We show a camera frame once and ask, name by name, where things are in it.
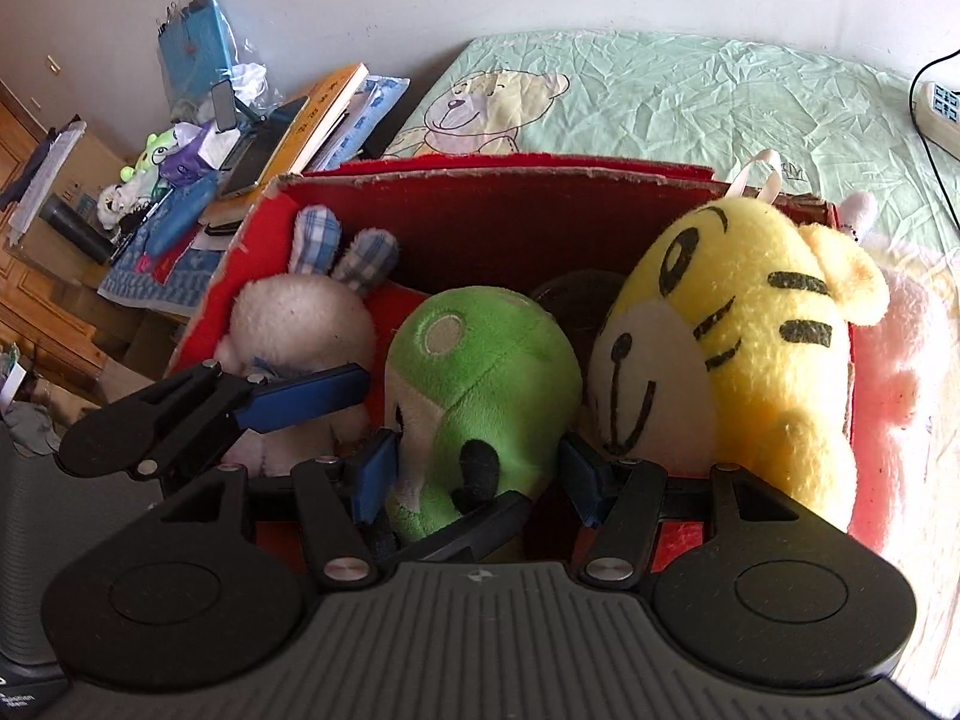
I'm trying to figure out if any small white plush rabbit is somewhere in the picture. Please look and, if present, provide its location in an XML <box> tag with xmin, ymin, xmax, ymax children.
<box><xmin>217</xmin><ymin>202</ymin><xmax>402</xmax><ymax>477</ymax></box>

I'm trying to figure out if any blue packet in plastic bag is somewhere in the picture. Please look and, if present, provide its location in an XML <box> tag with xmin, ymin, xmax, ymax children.
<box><xmin>156</xmin><ymin>0</ymin><xmax>241</xmax><ymax>121</ymax></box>

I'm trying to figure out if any blue pencil case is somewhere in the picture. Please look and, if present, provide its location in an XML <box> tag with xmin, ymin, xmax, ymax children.
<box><xmin>146</xmin><ymin>172</ymin><xmax>220</xmax><ymax>261</ymax></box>

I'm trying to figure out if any red cardboard box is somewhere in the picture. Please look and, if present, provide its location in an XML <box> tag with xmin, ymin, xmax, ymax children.
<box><xmin>161</xmin><ymin>152</ymin><xmax>856</xmax><ymax>578</ymax></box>

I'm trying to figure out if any small white plush figure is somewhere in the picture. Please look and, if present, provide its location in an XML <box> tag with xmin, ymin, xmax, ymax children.
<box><xmin>97</xmin><ymin>184</ymin><xmax>141</xmax><ymax>231</ymax></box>

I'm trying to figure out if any black charger cable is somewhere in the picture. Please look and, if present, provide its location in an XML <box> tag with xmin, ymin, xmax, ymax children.
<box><xmin>909</xmin><ymin>49</ymin><xmax>960</xmax><ymax>230</ymax></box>

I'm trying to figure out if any small green plush figure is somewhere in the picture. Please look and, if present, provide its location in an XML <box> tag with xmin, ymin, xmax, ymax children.
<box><xmin>135</xmin><ymin>131</ymin><xmax>181</xmax><ymax>182</ymax></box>

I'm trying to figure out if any purple plush figure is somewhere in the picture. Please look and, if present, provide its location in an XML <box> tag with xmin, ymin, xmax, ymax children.
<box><xmin>161</xmin><ymin>127</ymin><xmax>220</xmax><ymax>182</ymax></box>

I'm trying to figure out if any blue patterned cloth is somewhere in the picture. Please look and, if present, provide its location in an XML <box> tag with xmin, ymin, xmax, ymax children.
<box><xmin>97</xmin><ymin>225</ymin><xmax>230</xmax><ymax>316</ymax></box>

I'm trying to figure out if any wooden cabinet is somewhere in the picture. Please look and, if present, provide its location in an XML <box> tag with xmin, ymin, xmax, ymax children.
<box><xmin>0</xmin><ymin>79</ymin><xmax>188</xmax><ymax>406</ymax></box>

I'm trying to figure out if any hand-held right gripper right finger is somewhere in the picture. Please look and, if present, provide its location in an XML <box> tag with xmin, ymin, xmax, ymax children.
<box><xmin>559</xmin><ymin>435</ymin><xmax>803</xmax><ymax>587</ymax></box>

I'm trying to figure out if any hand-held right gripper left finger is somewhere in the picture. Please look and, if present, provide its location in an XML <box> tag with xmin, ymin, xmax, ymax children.
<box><xmin>154</xmin><ymin>427</ymin><xmax>402</xmax><ymax>590</ymax></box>

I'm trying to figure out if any yellow plush tiger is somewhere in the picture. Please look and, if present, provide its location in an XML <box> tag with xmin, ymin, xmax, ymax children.
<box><xmin>586</xmin><ymin>150</ymin><xmax>890</xmax><ymax>533</ymax></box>

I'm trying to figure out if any blue and white packet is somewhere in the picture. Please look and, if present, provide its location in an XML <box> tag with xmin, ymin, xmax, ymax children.
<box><xmin>311</xmin><ymin>75</ymin><xmax>412</xmax><ymax>170</ymax></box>

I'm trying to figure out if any green plush toy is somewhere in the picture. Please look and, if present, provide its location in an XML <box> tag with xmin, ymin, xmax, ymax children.
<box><xmin>382</xmin><ymin>286</ymin><xmax>584</xmax><ymax>547</ymax></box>

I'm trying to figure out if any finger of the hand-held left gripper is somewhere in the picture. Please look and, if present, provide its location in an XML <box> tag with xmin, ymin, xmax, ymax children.
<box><xmin>370</xmin><ymin>490</ymin><xmax>535</xmax><ymax>565</ymax></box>
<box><xmin>58</xmin><ymin>361</ymin><xmax>372</xmax><ymax>481</ymax></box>

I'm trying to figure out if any large white plush rabbit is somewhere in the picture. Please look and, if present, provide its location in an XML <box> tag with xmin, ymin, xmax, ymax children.
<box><xmin>838</xmin><ymin>191</ymin><xmax>960</xmax><ymax>563</ymax></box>

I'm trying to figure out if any black cylinder bottle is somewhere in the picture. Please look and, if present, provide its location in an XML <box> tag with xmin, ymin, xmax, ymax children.
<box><xmin>39</xmin><ymin>195</ymin><xmax>113</xmax><ymax>265</ymax></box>

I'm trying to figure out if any white power strip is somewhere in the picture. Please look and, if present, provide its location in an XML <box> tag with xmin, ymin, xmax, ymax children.
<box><xmin>919</xmin><ymin>80</ymin><xmax>960</xmax><ymax>147</ymax></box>

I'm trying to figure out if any silver smartphone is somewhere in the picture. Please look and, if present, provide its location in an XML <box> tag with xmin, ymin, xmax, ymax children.
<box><xmin>217</xmin><ymin>131</ymin><xmax>284</xmax><ymax>200</ymax></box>

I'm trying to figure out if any yellow book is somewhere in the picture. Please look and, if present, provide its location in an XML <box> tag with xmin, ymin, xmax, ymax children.
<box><xmin>259</xmin><ymin>64</ymin><xmax>370</xmax><ymax>185</ymax></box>

